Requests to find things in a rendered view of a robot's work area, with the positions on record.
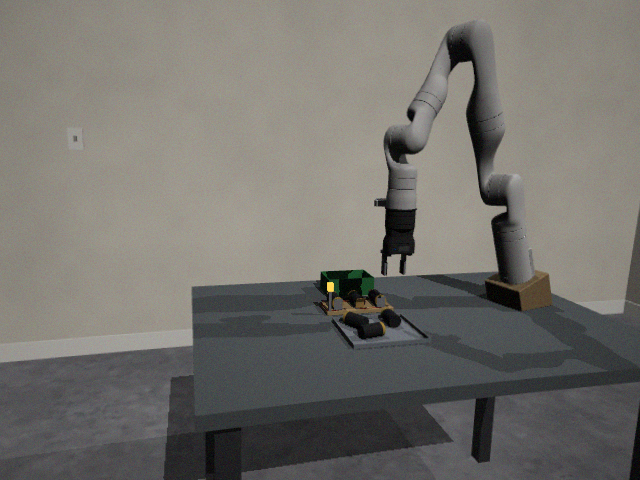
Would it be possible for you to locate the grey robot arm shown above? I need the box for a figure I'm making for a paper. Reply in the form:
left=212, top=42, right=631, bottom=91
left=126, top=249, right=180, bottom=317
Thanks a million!
left=384, top=19, right=535, bottom=284

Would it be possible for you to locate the green open-top box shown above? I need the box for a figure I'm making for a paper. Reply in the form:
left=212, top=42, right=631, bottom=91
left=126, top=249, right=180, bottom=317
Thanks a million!
left=320, top=270, right=374, bottom=298

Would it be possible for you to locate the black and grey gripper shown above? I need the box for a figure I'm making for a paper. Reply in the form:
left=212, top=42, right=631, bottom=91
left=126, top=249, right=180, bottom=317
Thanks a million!
left=374, top=188, right=417, bottom=276

